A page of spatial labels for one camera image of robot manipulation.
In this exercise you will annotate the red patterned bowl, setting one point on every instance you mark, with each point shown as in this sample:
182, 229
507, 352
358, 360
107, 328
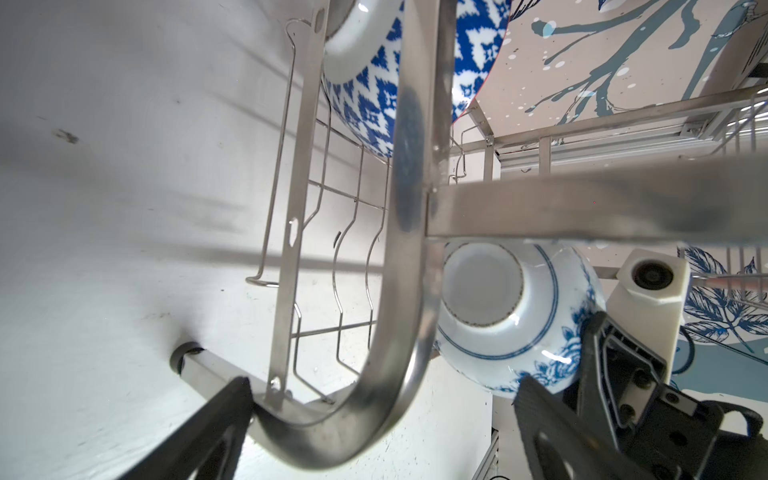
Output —
362, 57

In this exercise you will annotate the blue floral ceramic bowl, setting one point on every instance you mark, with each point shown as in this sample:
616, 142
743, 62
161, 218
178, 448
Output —
512, 309

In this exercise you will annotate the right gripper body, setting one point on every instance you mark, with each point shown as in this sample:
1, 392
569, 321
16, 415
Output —
622, 396

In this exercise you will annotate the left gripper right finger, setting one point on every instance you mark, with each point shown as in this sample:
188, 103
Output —
559, 445

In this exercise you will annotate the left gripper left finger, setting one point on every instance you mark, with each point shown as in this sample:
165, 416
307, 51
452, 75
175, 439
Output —
209, 444

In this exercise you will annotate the stainless steel dish rack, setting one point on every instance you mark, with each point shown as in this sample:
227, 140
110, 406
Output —
721, 201

